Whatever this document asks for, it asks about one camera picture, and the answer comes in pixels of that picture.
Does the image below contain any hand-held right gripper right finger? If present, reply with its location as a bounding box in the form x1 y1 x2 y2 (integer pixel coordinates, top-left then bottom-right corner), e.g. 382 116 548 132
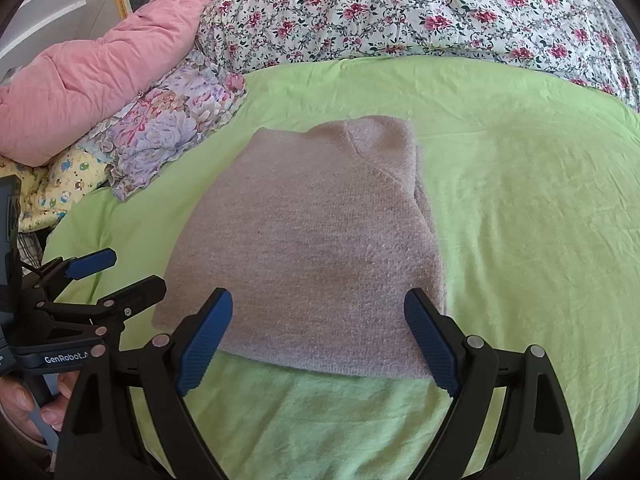
404 287 581 480

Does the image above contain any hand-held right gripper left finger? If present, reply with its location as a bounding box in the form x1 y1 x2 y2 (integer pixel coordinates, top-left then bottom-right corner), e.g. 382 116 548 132
52 287 234 480

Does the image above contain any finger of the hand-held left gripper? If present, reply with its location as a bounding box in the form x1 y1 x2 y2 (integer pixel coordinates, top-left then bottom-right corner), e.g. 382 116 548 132
37 247 118 288
35 275 167 333

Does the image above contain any beige knit sweater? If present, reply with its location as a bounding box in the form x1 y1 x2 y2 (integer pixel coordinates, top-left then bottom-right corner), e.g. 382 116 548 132
151 115 447 380

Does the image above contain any person's left hand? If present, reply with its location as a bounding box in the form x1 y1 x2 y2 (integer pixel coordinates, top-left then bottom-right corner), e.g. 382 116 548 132
0 369 82 453

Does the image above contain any plaid cloth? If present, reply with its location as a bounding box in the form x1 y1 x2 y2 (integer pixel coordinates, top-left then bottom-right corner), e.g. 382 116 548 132
15 230 43 268

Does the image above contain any yellow cartoon print pillow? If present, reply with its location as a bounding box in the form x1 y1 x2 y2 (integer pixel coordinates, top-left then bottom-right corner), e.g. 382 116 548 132
0 147 113 233

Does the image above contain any green fuzzy cloth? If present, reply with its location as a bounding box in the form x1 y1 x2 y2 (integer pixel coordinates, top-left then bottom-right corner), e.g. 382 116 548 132
197 352 453 480

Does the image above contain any purple floral pillow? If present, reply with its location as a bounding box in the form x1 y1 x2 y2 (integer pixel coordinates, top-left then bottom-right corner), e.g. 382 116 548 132
77 50 248 202

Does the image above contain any light green bed sheet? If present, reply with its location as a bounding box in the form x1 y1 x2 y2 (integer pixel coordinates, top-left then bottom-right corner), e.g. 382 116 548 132
40 54 640 480

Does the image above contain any pink quilted pillow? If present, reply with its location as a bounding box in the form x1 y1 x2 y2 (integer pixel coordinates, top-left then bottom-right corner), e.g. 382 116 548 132
0 0 228 167

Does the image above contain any small-flower patterned pillow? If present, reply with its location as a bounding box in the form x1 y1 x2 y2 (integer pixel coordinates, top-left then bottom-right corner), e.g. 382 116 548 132
195 0 640 113

